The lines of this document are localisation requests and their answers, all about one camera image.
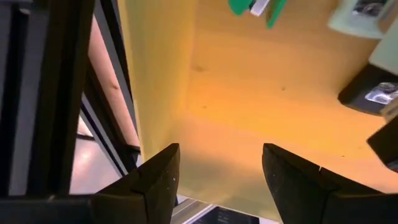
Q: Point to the black stapler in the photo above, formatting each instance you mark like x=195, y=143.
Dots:
x=357, y=93

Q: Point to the black aluminium frame post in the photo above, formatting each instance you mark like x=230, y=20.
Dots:
x=59, y=93

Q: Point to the black aluminium table edge rail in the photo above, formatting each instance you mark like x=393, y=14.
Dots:
x=109, y=46

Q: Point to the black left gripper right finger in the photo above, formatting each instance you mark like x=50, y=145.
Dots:
x=298, y=193

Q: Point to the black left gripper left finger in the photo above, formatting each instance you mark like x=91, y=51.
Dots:
x=155, y=193

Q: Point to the green staple remover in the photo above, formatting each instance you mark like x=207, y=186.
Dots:
x=239, y=6

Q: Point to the mint green stapler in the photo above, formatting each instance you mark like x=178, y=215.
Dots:
x=357, y=25

